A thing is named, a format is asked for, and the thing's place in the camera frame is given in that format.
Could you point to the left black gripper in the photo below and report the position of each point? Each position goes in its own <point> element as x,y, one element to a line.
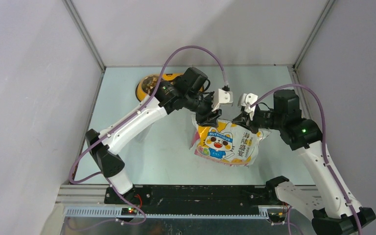
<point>209,118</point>

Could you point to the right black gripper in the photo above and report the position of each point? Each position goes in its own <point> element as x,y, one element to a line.
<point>244,119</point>

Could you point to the pet food bag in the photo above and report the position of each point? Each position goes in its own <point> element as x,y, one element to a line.
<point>227,143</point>

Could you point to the clear plastic scoop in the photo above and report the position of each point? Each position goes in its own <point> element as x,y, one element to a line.
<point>140,137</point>

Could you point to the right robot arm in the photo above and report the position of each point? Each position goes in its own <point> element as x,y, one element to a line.
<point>314,162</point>

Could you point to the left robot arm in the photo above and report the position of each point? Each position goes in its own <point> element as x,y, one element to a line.
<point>184,91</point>

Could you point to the kibble in left bowl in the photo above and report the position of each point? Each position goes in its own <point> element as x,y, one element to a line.
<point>149,83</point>

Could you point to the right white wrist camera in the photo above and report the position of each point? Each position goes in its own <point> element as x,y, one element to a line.
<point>248,104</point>

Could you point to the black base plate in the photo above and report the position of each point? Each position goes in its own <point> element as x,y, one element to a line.
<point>213,200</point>

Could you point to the aluminium frame rail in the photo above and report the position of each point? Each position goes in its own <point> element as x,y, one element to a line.
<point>88,201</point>

